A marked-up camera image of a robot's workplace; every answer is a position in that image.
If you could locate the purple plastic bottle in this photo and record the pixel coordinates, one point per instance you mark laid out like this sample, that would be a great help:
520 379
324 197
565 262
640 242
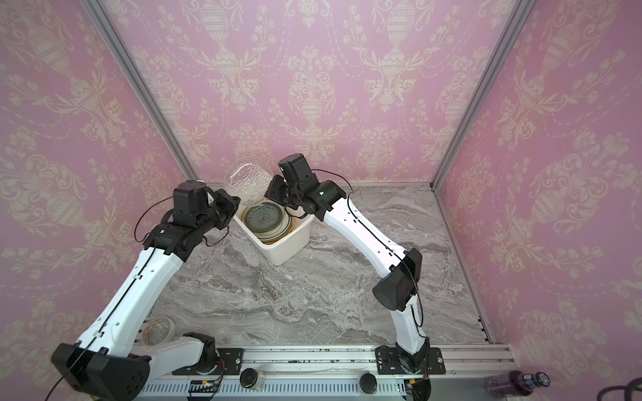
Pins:
516 383

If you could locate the clear glass plate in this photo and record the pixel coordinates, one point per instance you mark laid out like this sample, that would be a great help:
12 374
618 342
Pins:
248 180

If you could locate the black knob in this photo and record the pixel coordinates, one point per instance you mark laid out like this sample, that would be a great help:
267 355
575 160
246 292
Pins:
249 378
368 384

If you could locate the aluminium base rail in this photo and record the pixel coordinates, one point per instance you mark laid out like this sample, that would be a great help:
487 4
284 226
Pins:
331 372

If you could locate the yellow white-dotted scalloped plate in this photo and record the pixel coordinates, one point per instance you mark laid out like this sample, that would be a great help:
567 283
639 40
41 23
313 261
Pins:
278 236

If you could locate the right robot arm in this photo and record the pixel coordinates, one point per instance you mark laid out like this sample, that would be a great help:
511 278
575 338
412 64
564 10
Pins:
398 288

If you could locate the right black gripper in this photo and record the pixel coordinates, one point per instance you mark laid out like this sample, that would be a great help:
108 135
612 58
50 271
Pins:
276 189

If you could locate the left black knob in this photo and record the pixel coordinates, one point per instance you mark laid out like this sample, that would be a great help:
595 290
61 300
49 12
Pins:
249 378

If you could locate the right black knob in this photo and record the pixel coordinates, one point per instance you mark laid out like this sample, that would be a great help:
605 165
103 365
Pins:
368 384

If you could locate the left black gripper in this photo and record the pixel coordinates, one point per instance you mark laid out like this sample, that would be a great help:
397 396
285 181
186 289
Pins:
229 201

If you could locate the tape roll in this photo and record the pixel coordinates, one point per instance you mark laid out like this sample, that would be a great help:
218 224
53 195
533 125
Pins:
156 331

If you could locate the white plastic bin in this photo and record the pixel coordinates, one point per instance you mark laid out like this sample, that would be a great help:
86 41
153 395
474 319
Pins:
281 251

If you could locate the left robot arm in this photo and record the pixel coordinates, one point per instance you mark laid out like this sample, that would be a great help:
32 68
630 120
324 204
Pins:
105 362

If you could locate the teal patterned small plate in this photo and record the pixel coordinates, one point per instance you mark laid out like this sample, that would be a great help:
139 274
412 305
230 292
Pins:
264 217

